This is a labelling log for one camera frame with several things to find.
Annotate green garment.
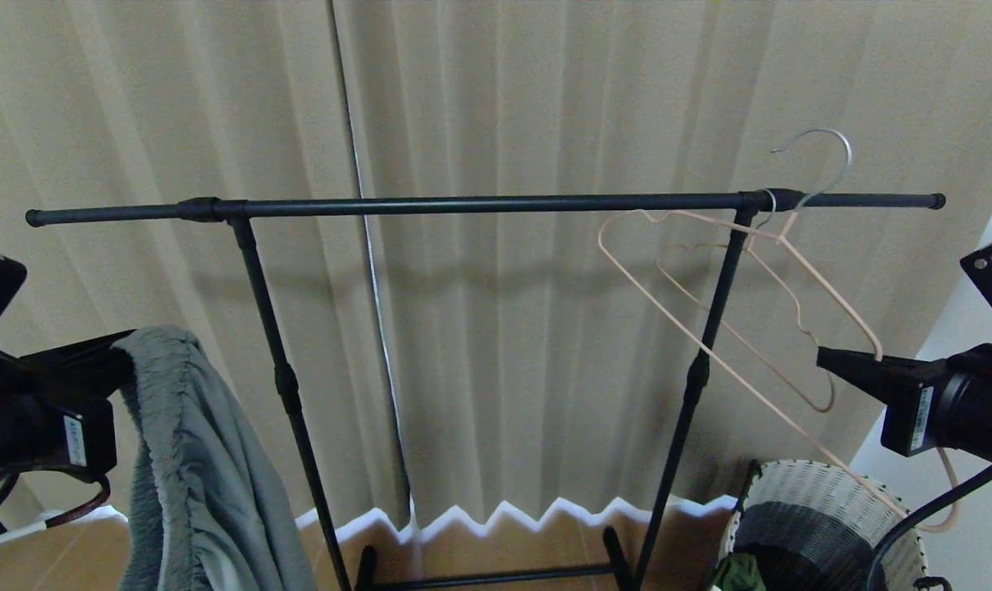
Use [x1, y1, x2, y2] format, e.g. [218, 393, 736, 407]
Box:
[708, 552, 764, 591]

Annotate pink clothes hanger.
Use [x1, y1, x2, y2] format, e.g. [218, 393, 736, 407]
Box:
[657, 190, 838, 414]
[597, 127, 961, 534]

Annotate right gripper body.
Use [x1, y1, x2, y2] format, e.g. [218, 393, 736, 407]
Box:
[880, 343, 992, 459]

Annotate pale grey shorts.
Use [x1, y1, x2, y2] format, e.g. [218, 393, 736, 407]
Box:
[113, 324, 321, 591]

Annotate black clothes rack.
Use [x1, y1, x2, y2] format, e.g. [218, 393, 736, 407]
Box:
[25, 189, 948, 591]

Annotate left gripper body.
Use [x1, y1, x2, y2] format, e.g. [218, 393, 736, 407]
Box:
[0, 345, 120, 485]

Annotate white laundry basket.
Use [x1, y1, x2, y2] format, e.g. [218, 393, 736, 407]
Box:
[712, 458, 953, 591]

